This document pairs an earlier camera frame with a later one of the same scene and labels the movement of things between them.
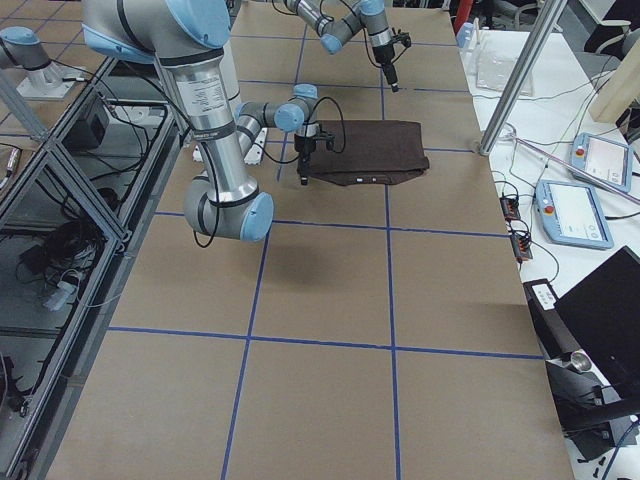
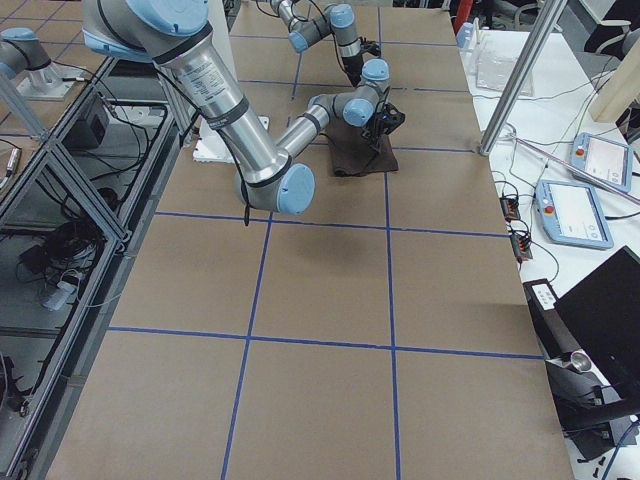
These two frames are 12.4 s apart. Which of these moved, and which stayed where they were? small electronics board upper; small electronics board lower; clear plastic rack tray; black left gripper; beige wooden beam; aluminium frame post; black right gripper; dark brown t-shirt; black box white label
Moved: black right gripper; dark brown t-shirt; black left gripper
Stayed: small electronics board upper; small electronics board lower; clear plastic rack tray; aluminium frame post; beige wooden beam; black box white label
